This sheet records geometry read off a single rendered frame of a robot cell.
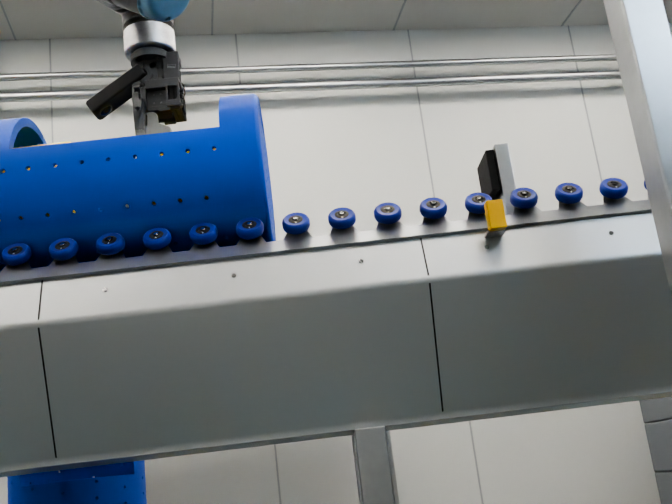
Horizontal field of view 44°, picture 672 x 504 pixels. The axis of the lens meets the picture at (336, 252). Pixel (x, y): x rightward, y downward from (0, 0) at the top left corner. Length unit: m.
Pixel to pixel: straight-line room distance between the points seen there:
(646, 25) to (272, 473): 3.89
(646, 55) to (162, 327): 0.80
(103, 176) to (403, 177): 4.04
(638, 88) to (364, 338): 0.54
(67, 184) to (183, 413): 0.41
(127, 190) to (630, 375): 0.85
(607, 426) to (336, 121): 2.51
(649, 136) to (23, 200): 0.95
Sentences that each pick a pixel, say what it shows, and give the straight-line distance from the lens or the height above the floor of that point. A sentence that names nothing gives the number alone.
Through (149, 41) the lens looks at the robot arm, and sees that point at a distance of 1.52.
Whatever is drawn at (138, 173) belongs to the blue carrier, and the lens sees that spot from 1.38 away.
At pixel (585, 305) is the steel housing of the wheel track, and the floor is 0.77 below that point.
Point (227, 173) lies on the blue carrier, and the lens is 1.36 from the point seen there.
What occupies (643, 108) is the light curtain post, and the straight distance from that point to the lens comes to 1.23.
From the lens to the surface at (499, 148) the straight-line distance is 1.48.
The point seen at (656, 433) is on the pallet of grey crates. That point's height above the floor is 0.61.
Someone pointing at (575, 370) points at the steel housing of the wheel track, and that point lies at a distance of 1.37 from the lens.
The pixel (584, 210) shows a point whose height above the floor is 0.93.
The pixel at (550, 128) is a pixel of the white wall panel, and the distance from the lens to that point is 5.77.
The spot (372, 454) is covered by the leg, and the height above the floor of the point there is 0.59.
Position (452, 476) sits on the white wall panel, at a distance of 5.01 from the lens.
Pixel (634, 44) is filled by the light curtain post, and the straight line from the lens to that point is 1.26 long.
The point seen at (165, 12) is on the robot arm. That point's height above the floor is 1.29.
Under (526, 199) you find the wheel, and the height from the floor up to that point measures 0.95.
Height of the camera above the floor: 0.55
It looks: 15 degrees up
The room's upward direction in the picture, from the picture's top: 7 degrees counter-clockwise
